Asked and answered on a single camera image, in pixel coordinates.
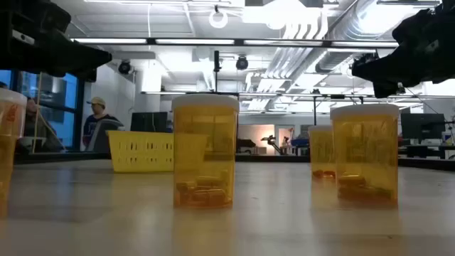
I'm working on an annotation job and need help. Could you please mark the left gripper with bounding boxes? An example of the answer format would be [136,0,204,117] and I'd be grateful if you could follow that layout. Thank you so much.
[0,0,113,83]

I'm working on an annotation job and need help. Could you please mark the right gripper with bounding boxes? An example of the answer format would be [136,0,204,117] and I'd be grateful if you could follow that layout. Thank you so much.
[351,0,455,99]

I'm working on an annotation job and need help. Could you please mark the white ball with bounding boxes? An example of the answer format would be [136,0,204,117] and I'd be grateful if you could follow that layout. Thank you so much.
[171,93,240,209]
[329,103,400,209]

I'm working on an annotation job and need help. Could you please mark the amber pill bottle white cap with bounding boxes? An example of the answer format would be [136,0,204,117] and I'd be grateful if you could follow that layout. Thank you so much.
[307,124,337,180]
[0,87,28,218]

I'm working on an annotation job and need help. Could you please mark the yellow plastic basket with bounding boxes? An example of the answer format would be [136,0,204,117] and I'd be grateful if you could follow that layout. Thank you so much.
[107,129,176,174]

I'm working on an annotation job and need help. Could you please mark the white LED light strip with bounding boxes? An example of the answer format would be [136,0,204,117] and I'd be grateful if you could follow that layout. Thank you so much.
[243,39,323,46]
[330,41,399,48]
[73,38,148,45]
[155,38,235,46]

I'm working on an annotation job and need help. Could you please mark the person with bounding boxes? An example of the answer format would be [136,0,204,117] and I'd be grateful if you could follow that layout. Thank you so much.
[16,97,67,154]
[82,96,122,152]

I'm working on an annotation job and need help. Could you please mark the black computer monitor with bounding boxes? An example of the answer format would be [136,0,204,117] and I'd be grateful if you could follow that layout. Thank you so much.
[400,113,446,140]
[130,112,168,133]

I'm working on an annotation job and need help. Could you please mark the grey white office chair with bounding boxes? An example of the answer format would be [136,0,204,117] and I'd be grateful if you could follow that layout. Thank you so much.
[87,119,124,154]

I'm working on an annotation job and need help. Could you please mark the black tripod stand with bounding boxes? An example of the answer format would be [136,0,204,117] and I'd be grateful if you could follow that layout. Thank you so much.
[213,49,222,95]

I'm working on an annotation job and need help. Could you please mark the yellow power cable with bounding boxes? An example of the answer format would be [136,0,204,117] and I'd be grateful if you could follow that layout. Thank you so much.
[32,73,67,154]

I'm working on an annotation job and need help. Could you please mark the silver ventilation duct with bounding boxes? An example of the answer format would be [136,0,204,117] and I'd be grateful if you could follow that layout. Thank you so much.
[314,0,424,74]

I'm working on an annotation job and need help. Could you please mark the white ring light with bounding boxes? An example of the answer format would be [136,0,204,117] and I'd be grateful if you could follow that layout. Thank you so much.
[208,9,230,30]

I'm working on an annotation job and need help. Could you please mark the black overhead camera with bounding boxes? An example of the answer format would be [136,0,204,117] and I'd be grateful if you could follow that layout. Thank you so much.
[235,55,250,71]

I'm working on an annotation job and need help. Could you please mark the black aluminium rig frame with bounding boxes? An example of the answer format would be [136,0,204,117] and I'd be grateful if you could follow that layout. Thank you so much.
[14,36,455,171]

